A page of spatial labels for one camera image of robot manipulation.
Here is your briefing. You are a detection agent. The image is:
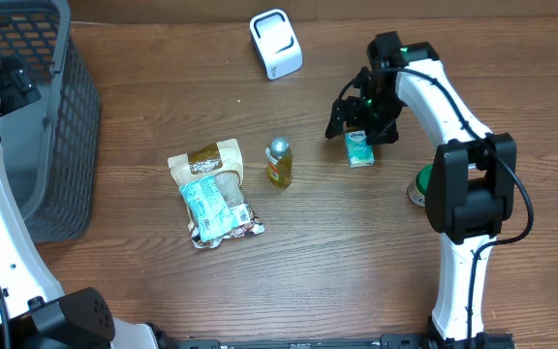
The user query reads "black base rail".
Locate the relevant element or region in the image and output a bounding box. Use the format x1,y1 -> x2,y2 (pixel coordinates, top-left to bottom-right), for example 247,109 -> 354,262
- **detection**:
171,332 -> 516,349

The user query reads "yellow oil bottle silver cap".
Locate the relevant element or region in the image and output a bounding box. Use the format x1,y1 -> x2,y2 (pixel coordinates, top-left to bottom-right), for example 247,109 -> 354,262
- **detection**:
265,137 -> 293,188

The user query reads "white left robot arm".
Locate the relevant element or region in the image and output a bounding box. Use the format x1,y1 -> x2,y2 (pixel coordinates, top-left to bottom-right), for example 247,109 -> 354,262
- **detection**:
0,97 -> 158,348

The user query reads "white red snack packet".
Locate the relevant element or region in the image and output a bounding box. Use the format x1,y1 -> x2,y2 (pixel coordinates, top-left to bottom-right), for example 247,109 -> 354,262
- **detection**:
189,202 -> 265,249

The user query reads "white barcode scanner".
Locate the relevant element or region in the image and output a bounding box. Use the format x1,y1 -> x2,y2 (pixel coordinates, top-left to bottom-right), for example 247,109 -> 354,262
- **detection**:
249,9 -> 303,80

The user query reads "clear brown snack bag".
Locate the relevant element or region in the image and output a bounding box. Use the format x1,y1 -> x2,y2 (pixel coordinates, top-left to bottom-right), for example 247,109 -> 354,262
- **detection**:
168,139 -> 245,222

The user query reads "small Kleenex tissue pack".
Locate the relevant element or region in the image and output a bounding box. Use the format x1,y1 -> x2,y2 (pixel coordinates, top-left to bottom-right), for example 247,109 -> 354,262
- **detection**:
344,130 -> 375,168

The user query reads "grey plastic mesh basket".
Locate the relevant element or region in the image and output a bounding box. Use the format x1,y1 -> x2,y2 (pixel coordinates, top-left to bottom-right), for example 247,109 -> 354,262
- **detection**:
0,1 -> 101,243

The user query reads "green lid white jar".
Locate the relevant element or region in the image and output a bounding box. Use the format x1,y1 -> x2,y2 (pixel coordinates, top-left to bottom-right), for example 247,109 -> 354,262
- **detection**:
407,164 -> 433,206

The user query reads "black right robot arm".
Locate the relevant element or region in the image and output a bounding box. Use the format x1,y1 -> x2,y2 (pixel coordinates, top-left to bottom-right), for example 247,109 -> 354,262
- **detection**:
325,32 -> 520,348

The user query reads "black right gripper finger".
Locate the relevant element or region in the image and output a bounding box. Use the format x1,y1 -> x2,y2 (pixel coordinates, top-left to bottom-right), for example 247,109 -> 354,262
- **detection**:
325,104 -> 345,140
366,121 -> 398,144

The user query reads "teal large tissue pack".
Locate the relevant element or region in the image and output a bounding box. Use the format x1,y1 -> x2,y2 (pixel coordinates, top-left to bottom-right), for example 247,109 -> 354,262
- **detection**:
179,176 -> 238,242

